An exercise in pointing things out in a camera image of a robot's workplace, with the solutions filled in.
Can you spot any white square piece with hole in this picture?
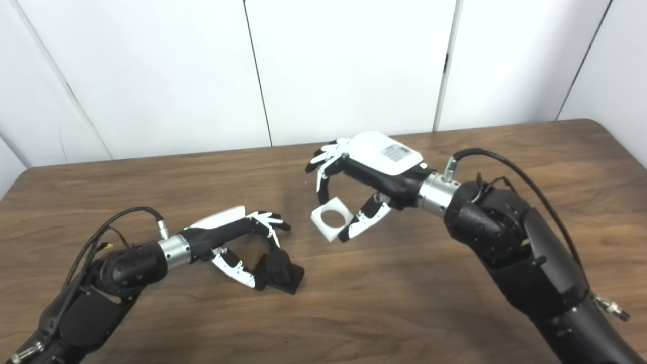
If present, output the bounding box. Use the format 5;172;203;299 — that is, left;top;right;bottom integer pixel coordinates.
310;198;354;242

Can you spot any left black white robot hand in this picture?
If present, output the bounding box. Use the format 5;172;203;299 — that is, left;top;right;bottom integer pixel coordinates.
184;206;291;291

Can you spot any thin left arm wire bundle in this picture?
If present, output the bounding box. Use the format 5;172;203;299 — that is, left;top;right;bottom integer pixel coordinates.
95;226;133;252

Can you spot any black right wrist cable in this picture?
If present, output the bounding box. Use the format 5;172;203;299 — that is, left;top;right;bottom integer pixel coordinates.
443;148;631;322

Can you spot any black peg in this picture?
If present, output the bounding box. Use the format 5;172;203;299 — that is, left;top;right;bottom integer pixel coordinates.
254;250;305;295

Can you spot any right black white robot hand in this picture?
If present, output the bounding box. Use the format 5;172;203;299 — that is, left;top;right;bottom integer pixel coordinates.
305;131;430;242

